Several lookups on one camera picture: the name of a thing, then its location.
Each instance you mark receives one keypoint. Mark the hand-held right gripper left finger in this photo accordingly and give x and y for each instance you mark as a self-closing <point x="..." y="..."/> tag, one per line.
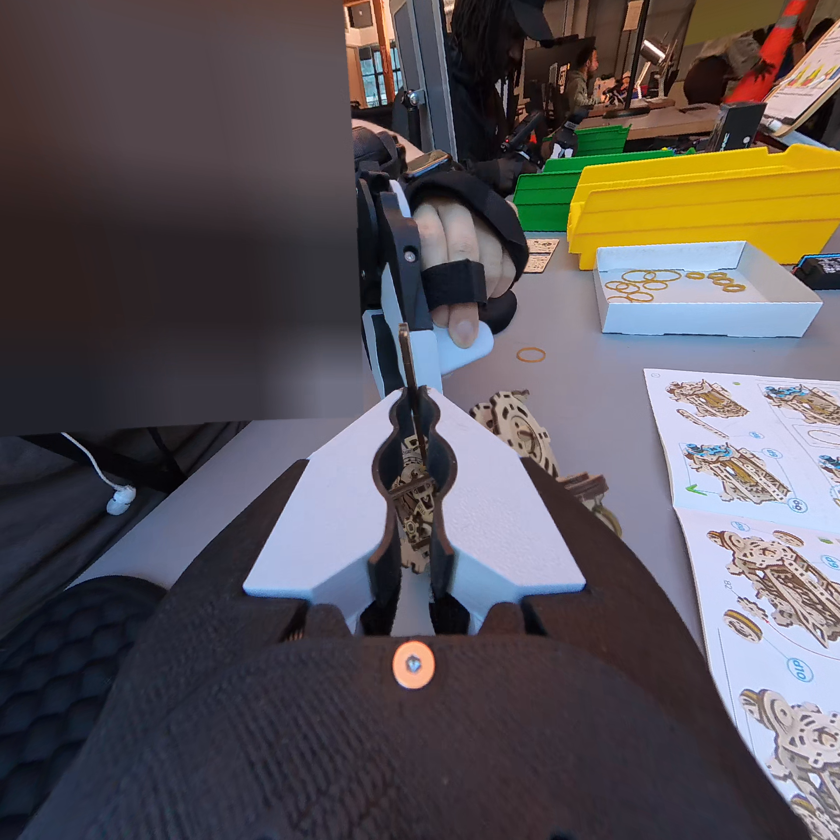
<point x="321" y="525"/>

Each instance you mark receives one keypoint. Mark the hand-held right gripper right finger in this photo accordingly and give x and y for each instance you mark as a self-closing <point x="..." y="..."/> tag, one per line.
<point x="505" y="525"/>

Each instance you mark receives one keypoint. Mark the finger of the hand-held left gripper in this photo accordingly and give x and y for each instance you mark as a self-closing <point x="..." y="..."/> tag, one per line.
<point x="387" y="361"/>
<point x="425" y="358"/>

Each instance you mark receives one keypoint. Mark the thin wooden part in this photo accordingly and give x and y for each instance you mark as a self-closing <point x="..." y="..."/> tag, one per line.
<point x="409" y="367"/>

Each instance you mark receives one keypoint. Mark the wooden model vehicle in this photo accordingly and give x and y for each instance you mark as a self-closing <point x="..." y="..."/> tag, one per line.
<point x="515" y="423"/>

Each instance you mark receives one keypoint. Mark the person's left hand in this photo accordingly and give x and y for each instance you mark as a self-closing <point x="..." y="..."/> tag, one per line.
<point x="472" y="216"/>

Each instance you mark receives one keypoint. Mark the black honeycomb pad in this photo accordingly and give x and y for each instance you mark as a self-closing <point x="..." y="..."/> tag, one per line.
<point x="502" y="315"/>
<point x="52" y="689"/>

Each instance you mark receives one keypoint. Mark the black smartwatch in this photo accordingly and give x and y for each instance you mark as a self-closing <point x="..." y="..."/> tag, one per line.
<point x="430" y="164"/>

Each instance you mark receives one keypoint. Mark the tan rubber band loop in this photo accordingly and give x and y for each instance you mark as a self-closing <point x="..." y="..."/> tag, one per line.
<point x="517" y="355"/>

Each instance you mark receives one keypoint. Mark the laser-cut plywood sheet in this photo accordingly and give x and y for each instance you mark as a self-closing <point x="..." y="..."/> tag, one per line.
<point x="537" y="262"/>
<point x="543" y="246"/>

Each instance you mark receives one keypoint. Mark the grey partition panel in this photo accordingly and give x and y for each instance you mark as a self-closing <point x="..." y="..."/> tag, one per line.
<point x="433" y="65"/>

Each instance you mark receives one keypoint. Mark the pile of tan rubber bands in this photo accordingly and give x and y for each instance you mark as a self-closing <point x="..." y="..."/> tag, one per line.
<point x="646" y="275"/>

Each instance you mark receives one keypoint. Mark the assembly instruction booklet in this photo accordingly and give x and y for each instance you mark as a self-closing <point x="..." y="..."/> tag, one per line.
<point x="754" y="499"/>

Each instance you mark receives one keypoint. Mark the person's dark hoodie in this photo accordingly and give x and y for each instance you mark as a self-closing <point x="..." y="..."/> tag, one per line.
<point x="65" y="538"/>

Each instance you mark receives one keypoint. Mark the black desk lamp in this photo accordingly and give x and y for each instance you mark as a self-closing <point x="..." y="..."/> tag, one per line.
<point x="623" y="113"/>

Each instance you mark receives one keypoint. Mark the white cardboard tray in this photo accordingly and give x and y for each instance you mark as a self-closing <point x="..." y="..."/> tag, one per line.
<point x="689" y="321"/>

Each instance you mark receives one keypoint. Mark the yellow plastic bin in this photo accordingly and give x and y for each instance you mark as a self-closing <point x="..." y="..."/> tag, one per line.
<point x="689" y="229"/>
<point x="669" y="174"/>

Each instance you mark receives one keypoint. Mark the background wooden table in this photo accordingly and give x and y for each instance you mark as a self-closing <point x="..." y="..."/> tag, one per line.
<point x="656" y="121"/>

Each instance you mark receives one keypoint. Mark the black cardboard box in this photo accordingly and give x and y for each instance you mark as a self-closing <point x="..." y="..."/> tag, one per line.
<point x="735" y="128"/>

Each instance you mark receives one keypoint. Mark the black device with blue trim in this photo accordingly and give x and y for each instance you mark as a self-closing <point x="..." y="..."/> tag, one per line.
<point x="820" y="272"/>

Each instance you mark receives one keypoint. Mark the wooden clipboard with chart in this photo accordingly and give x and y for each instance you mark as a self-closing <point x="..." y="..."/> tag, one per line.
<point x="804" y="85"/>

